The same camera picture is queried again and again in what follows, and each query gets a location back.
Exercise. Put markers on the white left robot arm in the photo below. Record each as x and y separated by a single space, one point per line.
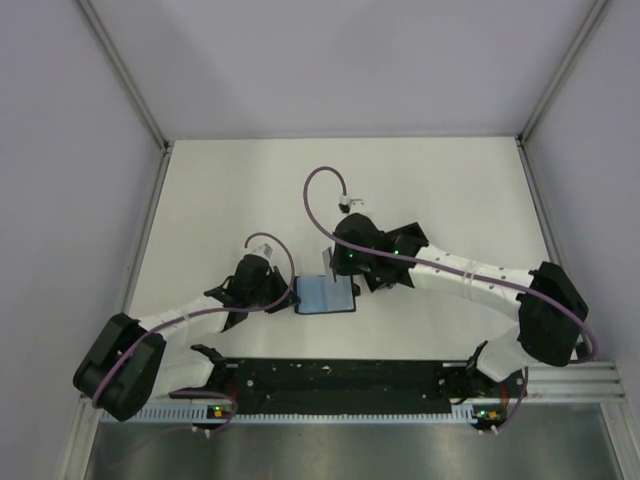
135 360

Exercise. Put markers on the black plastic card tray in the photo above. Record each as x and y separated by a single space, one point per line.
385 273

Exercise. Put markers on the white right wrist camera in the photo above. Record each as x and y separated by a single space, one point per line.
349 205

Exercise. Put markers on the black leather card holder wallet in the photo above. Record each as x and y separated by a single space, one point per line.
340 296

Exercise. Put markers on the grey blue card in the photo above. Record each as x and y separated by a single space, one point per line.
311 292

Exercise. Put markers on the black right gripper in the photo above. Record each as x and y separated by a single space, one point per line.
341 267

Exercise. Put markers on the aluminium front rail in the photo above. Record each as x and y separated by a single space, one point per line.
591 382

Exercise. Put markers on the aluminium frame post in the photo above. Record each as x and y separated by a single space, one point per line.
121 72
588 28

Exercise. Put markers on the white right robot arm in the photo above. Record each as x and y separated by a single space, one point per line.
543 303

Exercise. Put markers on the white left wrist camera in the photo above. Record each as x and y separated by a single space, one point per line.
263 251

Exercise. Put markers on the white slotted cable duct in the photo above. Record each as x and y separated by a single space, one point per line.
212 415

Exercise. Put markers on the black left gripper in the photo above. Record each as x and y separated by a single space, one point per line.
282 288

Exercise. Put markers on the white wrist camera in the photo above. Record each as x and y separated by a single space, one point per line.
263 251
349 205

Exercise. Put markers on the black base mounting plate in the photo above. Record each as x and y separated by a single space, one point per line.
337 387

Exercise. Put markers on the aluminium left frame post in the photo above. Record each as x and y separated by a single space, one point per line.
121 72

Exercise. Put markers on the aluminium right frame post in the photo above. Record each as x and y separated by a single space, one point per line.
588 28

